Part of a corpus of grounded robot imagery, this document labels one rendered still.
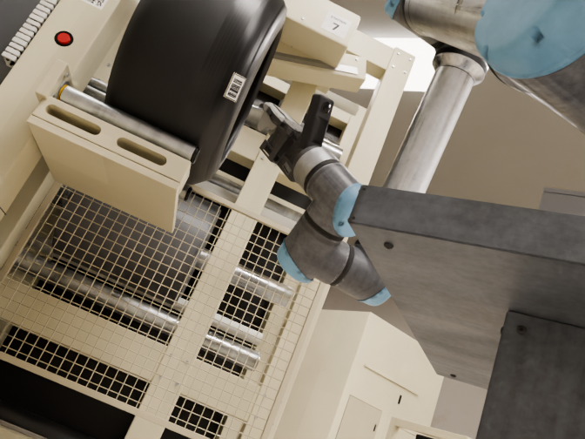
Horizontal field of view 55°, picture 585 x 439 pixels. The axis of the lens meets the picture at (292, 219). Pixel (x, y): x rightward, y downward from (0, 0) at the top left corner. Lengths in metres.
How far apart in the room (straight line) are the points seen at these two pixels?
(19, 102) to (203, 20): 0.49
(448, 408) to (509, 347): 8.60
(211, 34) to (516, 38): 0.85
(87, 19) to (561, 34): 1.24
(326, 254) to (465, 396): 8.16
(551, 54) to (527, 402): 0.34
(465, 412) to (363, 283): 8.06
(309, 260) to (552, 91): 0.55
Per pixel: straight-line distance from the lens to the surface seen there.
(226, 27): 1.36
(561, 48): 0.64
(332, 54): 2.07
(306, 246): 1.03
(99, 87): 1.98
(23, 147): 1.46
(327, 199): 1.00
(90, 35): 1.59
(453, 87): 1.22
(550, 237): 0.45
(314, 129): 1.11
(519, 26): 0.65
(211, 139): 1.38
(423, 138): 1.17
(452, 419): 9.10
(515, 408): 0.53
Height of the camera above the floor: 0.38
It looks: 21 degrees up
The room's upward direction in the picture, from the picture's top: 23 degrees clockwise
